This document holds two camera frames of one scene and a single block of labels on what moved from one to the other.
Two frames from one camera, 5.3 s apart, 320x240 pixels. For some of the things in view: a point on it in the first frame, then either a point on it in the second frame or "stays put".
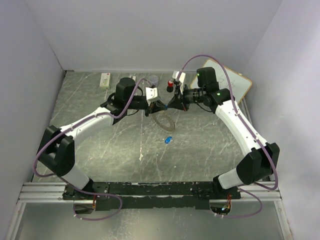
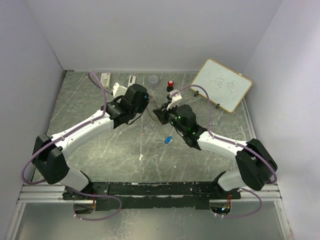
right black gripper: (178, 102) to (162, 112)
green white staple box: (105, 81) stays put
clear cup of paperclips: (154, 79) stays put
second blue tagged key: (169, 139) stays put
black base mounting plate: (155, 196) stays put
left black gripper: (154, 107) to (143, 105)
